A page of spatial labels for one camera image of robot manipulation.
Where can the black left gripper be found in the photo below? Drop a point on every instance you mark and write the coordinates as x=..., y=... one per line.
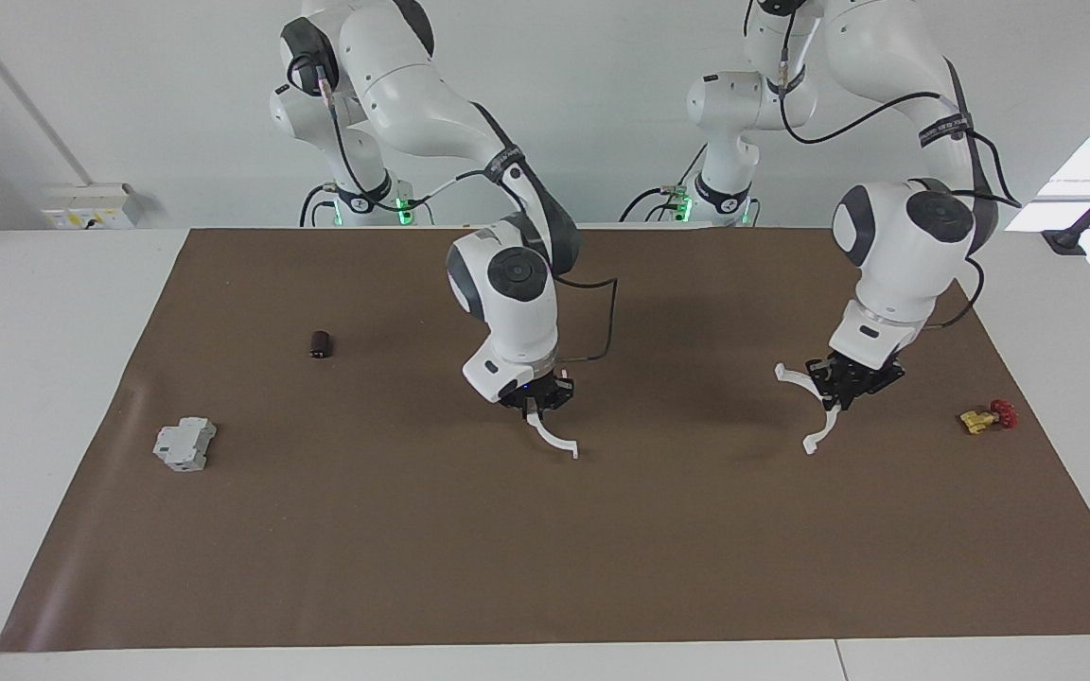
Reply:
x=871, y=371

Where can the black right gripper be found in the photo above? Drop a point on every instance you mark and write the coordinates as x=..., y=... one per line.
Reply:
x=545, y=386

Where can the white half pipe clamp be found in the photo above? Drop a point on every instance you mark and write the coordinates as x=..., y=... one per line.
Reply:
x=796, y=378
x=554, y=441

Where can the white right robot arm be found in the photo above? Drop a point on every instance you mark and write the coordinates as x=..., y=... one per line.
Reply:
x=431, y=104

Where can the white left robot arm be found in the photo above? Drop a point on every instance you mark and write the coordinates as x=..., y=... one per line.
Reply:
x=905, y=236

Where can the brown table mat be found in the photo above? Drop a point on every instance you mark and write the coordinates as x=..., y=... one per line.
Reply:
x=413, y=549

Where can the dark brown small cylinder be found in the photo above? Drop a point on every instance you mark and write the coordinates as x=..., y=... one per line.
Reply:
x=322, y=344

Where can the grey circuit breaker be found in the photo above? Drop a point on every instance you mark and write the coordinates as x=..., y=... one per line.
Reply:
x=184, y=445

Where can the white wall socket box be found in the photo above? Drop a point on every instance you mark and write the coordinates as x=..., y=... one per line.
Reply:
x=91, y=206

